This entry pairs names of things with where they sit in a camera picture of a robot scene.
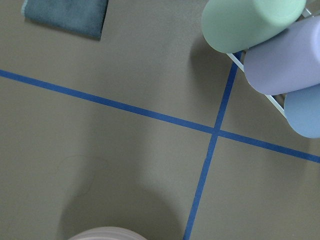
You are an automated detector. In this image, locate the green cup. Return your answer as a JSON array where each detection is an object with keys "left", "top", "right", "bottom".
[{"left": 201, "top": 0, "right": 307, "bottom": 54}]

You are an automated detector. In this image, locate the pink bowl with ice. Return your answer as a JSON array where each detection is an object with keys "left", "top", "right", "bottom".
[{"left": 70, "top": 226, "right": 146, "bottom": 240}]

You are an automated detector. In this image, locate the grey folded cloth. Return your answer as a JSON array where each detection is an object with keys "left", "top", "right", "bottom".
[{"left": 21, "top": 0, "right": 109, "bottom": 40}]

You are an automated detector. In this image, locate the blue cup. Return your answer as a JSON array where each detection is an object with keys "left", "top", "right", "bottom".
[{"left": 284, "top": 85, "right": 320, "bottom": 139}]

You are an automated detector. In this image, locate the purple cup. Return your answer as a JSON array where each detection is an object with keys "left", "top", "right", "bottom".
[{"left": 243, "top": 16, "right": 320, "bottom": 96}]

